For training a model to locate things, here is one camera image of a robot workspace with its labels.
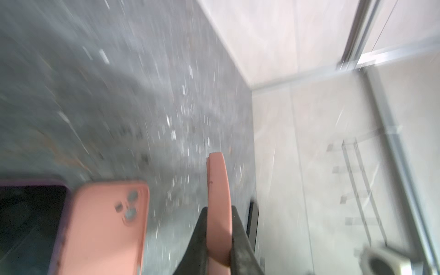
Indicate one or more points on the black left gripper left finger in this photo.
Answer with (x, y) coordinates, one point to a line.
(195, 258)

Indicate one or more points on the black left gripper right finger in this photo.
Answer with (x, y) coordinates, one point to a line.
(242, 258)

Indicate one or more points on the black phone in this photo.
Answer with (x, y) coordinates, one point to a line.
(219, 232)
(33, 220)

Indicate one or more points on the pink phone case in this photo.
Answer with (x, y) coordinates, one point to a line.
(106, 229)

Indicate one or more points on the black pad right side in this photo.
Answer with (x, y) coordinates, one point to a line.
(252, 224)

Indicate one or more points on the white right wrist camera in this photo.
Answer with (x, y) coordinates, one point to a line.
(384, 261)

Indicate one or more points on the black wire hook rack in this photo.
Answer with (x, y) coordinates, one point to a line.
(368, 196)

